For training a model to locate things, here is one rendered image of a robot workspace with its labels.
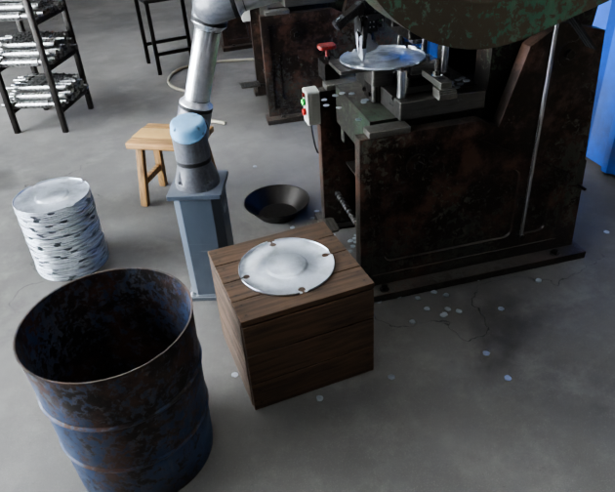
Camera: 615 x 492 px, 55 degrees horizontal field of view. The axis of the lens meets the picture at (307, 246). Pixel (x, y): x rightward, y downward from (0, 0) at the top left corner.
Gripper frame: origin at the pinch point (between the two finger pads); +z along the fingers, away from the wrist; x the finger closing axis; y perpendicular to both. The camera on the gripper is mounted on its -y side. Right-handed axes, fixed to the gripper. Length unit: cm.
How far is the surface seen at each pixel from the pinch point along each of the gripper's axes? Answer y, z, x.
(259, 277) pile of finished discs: -49, 44, -51
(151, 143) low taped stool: -76, 47, 66
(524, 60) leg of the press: 45, 0, -26
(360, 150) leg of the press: -9.1, 21.3, -26.5
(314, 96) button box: -11.5, 18.6, 20.3
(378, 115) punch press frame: 0.8, 15.2, -15.3
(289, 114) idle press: 5, 77, 151
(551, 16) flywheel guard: 38, -19, -47
